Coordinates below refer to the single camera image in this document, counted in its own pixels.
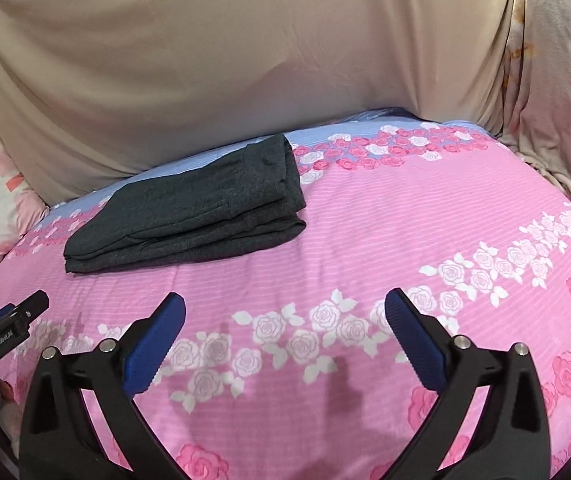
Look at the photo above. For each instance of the cream floral blanket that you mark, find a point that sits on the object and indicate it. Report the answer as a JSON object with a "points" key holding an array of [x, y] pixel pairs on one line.
{"points": [[555, 110]]}

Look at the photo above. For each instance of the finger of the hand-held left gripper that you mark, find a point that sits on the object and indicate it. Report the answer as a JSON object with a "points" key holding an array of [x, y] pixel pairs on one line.
{"points": [[32, 306]]}

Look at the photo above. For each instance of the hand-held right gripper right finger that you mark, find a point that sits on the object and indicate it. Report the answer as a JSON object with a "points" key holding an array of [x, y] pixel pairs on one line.
{"points": [[418, 345]]}

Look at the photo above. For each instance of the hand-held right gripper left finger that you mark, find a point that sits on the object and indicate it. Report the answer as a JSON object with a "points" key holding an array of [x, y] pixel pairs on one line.
{"points": [[153, 345]]}

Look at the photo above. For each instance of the beige headboard cover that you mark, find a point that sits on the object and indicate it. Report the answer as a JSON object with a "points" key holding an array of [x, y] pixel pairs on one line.
{"points": [[215, 60]]}

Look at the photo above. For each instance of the pink floral bedsheet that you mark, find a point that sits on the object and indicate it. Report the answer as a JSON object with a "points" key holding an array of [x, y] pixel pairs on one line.
{"points": [[365, 220]]}

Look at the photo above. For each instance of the dark grey pants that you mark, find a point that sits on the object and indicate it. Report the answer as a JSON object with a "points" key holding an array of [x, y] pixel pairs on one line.
{"points": [[190, 215]]}

